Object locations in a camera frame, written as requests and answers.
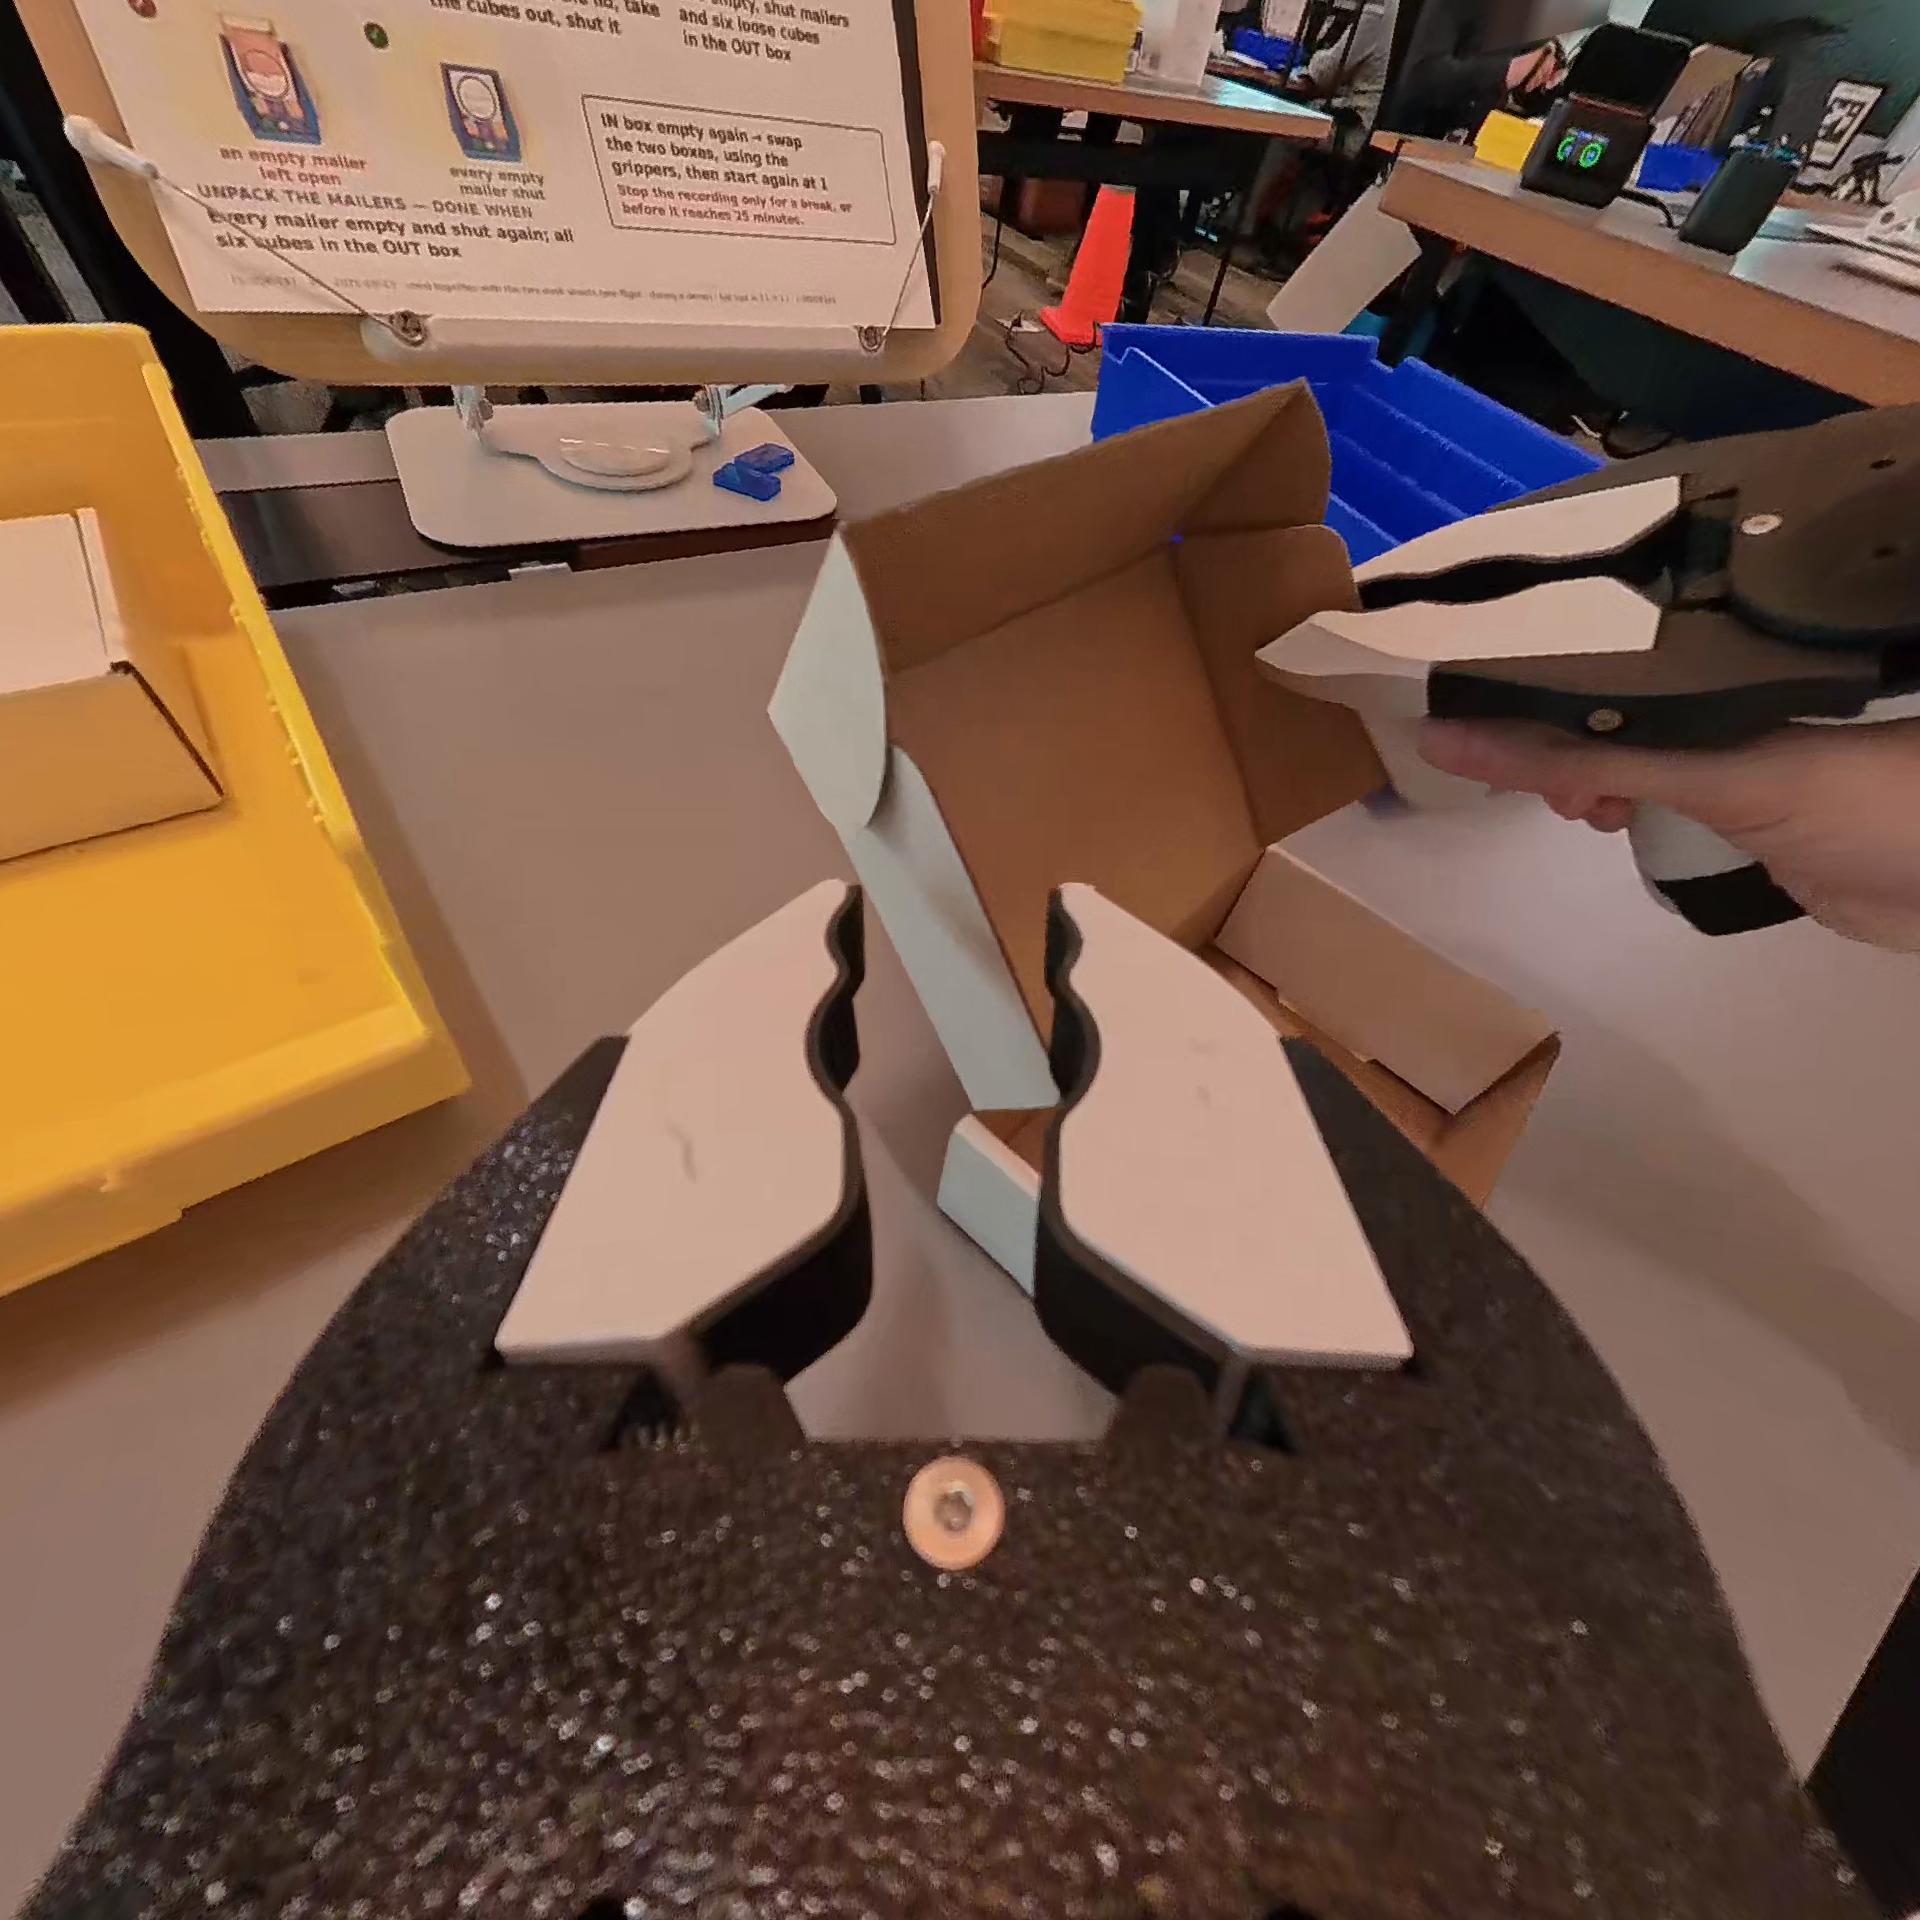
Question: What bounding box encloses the black device with green display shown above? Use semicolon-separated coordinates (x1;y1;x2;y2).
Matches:
1520;94;1655;207

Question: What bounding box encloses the blue plastic bin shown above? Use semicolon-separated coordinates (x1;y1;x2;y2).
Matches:
1091;320;1612;570

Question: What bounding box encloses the black cylinder speaker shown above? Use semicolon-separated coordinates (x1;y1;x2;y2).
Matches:
1678;145;1803;253

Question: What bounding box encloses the white sign stand base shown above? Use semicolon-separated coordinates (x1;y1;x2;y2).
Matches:
385;382;839;552

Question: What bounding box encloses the orange traffic cone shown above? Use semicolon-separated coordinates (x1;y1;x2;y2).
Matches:
1037;183;1138;347

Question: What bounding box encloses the white flat panel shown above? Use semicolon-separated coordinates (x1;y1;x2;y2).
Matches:
1263;188;1428;335

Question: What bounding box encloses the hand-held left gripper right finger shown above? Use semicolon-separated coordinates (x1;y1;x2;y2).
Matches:
1036;882;1417;1429

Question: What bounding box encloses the wooden background table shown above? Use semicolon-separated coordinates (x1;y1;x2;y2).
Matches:
972;57;1341;147
1377;148;1920;410

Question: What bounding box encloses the rounded wooden sign board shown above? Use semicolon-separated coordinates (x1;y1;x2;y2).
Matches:
13;0;984;390

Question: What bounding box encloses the yellow background bin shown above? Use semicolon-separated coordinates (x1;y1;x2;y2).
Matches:
982;0;1144;85

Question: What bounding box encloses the printed instruction sheet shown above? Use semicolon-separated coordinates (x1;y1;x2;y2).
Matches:
73;0;942;329

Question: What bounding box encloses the white cardboard mailer box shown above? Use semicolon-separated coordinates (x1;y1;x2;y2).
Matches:
765;376;1562;1302
0;508;231;864

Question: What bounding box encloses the person's right hand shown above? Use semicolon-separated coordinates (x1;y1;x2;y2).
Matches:
1416;705;1920;956

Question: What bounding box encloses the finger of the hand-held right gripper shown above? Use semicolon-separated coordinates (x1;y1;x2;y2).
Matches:
1253;581;1671;717
1352;473;1694;612

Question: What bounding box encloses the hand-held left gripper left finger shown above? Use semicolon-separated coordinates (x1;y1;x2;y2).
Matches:
492;877;878;1399

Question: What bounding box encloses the yellow plastic bin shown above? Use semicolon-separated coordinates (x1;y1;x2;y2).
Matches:
0;321;473;1302

